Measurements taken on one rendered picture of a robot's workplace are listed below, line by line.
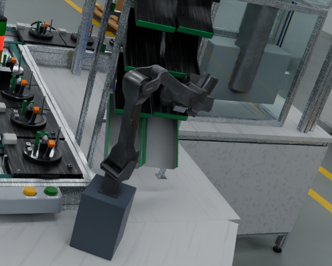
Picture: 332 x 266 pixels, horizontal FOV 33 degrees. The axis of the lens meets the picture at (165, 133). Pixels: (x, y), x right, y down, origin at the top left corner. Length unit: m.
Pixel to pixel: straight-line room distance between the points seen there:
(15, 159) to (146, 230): 0.52
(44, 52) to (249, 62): 1.12
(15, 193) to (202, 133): 1.30
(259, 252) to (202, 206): 1.52
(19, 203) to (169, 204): 0.61
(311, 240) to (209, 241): 2.09
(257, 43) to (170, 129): 0.91
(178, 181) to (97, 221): 0.67
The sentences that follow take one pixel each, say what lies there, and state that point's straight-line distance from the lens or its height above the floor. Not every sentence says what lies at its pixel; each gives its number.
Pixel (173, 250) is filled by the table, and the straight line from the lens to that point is 1.91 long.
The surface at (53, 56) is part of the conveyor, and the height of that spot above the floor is 0.91.
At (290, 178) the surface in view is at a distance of 3.36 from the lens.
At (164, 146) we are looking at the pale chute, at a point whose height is 1.05.
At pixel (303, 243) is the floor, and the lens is 3.96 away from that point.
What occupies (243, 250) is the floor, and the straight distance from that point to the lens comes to 3.62.
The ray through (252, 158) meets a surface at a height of 0.71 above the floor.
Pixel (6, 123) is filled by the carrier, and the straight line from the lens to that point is 2.20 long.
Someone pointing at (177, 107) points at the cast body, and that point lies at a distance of 1.97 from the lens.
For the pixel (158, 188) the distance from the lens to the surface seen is 2.21.
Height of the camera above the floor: 1.97
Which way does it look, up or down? 24 degrees down
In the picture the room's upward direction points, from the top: 17 degrees clockwise
